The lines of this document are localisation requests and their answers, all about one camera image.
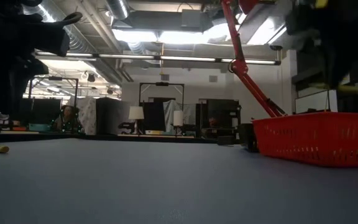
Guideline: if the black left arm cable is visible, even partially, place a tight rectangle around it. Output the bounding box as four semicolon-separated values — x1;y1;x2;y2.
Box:
61;11;84;26

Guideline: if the silver ventilation duct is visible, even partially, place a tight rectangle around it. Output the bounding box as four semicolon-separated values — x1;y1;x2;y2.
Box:
39;0;124;85

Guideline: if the white cloth cover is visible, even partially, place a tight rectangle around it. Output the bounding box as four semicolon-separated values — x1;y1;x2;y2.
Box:
75;97;97;135

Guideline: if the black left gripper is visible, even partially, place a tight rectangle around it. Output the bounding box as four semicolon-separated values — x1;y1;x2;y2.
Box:
0;55;50;122

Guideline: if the red mesh basket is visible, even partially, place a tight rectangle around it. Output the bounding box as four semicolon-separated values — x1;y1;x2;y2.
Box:
252;111;358;169

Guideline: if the white table lamp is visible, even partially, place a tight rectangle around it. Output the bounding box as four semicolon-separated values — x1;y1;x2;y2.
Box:
128;106;145;135
173;110;185;135

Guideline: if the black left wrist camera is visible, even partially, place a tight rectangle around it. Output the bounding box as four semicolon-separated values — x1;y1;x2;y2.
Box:
26;27;71;58

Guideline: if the black mesh basket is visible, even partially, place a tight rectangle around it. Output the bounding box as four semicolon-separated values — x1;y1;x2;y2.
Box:
239;123;260;153

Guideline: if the teal box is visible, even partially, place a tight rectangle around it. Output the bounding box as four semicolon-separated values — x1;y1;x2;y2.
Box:
27;123;50;133

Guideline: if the black cabinet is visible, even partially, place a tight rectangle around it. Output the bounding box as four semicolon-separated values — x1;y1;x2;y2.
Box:
95;96;131;136
195;98;242;139

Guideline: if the background robot rig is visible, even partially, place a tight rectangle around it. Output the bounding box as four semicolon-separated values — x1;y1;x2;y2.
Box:
52;104;86;134

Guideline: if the whiteboard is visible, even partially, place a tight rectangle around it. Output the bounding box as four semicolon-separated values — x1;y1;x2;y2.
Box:
295;89;339;113

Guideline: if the black aluminium table frame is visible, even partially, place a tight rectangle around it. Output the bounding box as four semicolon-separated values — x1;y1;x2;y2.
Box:
0;131;251;146

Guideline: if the person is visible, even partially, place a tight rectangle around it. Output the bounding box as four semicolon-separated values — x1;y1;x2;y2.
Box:
202;116;222;138

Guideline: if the red desk lamp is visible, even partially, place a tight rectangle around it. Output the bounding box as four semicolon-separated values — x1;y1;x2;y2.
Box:
221;0;287;118

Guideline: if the black background rig frame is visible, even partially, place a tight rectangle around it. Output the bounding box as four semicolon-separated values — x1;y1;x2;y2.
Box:
139;82;185;136
27;76;80;134

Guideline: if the long ceiling light strip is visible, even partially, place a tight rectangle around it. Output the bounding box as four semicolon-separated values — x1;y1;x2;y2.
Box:
34;49;282;66

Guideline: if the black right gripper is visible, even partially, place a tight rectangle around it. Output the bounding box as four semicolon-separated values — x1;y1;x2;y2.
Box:
309;27;358;90

